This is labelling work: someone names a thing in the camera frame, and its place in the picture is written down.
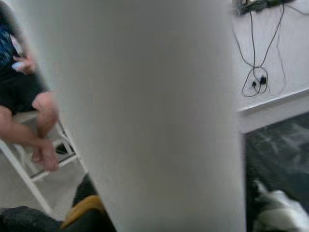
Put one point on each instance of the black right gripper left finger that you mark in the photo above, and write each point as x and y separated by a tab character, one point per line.
91	217

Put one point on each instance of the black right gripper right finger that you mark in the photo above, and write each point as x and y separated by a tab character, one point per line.
277	212

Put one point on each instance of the white plastic table leg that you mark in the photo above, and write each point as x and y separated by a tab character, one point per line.
157	108

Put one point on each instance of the yellow rubber band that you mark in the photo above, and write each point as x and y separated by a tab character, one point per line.
82	203

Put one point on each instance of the black power adapter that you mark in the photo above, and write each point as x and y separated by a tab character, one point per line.
263	80

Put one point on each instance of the seated person in black shorts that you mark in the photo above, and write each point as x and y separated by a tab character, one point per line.
19	91

